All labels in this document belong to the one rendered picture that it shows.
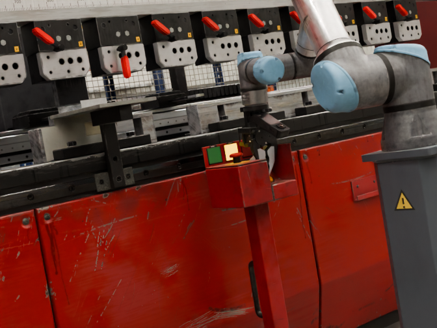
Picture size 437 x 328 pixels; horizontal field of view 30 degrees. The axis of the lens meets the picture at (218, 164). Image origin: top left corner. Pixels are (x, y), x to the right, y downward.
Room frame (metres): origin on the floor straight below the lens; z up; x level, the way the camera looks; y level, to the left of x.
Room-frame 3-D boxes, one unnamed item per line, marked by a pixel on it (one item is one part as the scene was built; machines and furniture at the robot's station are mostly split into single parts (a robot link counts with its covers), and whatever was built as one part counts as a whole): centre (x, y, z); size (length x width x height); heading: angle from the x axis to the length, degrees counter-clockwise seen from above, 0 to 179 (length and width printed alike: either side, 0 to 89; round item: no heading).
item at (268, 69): (2.26, -0.19, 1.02); 0.11 x 0.11 x 0.08; 18
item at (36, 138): (2.38, 0.34, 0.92); 0.39 x 0.06 x 0.10; 130
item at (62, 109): (2.34, 0.38, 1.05); 0.10 x 0.02 x 0.10; 130
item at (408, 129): (1.84, -0.45, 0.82); 0.15 x 0.15 x 0.10
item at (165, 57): (2.58, 0.09, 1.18); 0.15 x 0.09 x 0.17; 130
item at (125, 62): (2.39, 0.22, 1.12); 0.04 x 0.02 x 0.10; 40
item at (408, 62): (1.84, -0.44, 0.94); 0.13 x 0.12 x 0.14; 108
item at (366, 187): (2.88, -0.51, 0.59); 0.15 x 0.02 x 0.07; 130
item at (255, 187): (2.34, -0.09, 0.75); 0.20 x 0.16 x 0.18; 125
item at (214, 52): (2.71, -0.06, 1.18); 0.15 x 0.09 x 0.17; 130
